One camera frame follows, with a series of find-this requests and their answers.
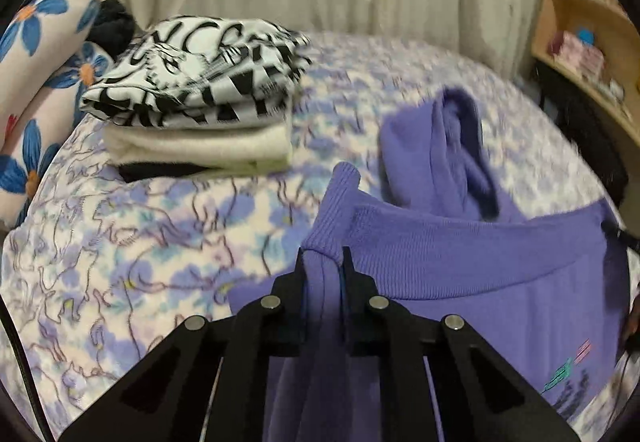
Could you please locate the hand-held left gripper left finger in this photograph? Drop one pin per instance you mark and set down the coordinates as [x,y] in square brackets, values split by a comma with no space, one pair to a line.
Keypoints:
[295,292]

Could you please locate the pink drawer organizer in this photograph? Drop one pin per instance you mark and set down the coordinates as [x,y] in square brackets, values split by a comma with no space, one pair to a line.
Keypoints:
[580,54]

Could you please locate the blue floral white quilt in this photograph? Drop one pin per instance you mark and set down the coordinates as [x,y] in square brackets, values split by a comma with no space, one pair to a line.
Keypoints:
[30,36]

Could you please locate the purple cat print blanket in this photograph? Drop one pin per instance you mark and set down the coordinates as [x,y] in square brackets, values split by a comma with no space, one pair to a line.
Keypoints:
[150,232]

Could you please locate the black bag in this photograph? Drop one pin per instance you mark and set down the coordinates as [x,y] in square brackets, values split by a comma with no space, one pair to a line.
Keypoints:
[600,156]

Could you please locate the black white printed folded garment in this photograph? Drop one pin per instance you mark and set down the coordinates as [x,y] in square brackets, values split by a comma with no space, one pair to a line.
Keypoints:
[200,56]

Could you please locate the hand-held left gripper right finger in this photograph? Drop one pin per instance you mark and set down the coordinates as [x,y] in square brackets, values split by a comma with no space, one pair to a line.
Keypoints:
[357,307]

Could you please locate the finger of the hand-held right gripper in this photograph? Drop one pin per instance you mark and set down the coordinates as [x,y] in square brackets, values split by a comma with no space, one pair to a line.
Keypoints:
[622,236]

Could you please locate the wooden shelf unit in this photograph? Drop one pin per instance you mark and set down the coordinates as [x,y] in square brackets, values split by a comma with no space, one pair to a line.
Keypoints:
[565,6]

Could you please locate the black clothes pile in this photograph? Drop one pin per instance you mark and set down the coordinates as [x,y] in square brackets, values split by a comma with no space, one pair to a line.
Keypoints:
[112,24]

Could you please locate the small blue box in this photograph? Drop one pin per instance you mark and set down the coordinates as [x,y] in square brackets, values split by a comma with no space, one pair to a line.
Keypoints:
[585,34]

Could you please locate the purple zip hoodie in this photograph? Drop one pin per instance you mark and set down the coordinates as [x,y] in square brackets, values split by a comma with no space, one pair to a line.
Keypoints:
[475,262]

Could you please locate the cream folded garment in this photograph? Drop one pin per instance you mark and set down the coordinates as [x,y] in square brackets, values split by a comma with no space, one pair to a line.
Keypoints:
[200,146]

